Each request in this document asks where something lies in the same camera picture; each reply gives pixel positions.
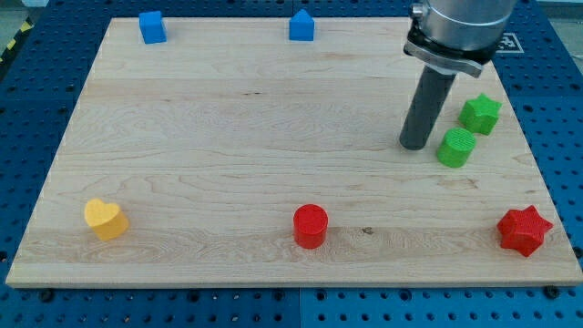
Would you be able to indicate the green star block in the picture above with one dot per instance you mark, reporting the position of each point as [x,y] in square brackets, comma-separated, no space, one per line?
[480,114]

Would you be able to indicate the red star block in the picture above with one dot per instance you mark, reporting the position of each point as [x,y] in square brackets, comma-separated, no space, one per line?
[524,230]

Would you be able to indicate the red cylinder block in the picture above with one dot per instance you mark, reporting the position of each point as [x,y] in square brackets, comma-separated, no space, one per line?
[310,224]

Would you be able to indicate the light wooden board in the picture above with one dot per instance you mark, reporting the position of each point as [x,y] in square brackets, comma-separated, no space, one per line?
[211,141]

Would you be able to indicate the blue house-shaped block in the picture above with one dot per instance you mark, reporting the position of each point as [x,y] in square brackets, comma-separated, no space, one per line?
[301,26]

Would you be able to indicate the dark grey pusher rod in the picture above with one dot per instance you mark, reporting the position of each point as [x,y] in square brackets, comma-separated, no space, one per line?
[431,92]

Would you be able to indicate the green cylinder block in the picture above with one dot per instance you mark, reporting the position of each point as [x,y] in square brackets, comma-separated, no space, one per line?
[456,147]

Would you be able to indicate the yellow heart block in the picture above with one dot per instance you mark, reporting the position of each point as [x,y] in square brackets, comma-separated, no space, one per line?
[106,220]

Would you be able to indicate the blue cube block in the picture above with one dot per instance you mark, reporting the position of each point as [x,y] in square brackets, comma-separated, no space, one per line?
[152,27]

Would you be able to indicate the white fiducial marker tag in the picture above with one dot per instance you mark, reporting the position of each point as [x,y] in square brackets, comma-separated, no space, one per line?
[509,44]

